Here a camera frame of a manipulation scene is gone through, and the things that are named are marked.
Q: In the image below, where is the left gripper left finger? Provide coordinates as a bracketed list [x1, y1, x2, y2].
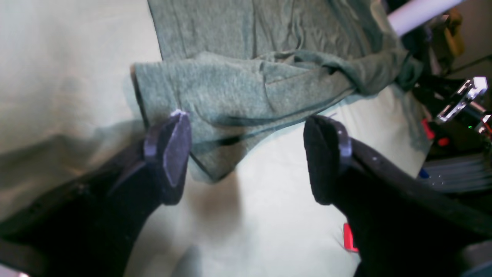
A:
[0, 110, 191, 277]

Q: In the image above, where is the green T-shirt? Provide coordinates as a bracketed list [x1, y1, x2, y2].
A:
[134, 0, 422, 180]

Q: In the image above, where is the light green table cloth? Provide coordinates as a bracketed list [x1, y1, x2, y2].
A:
[0, 0, 431, 277]

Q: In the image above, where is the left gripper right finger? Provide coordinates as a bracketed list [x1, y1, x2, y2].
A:
[304, 115, 492, 277]

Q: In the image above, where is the white paper roll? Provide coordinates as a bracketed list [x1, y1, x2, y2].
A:
[388, 0, 464, 37]

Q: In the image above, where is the blue orange clamp at left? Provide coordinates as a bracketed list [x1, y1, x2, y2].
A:
[343, 223, 359, 253]

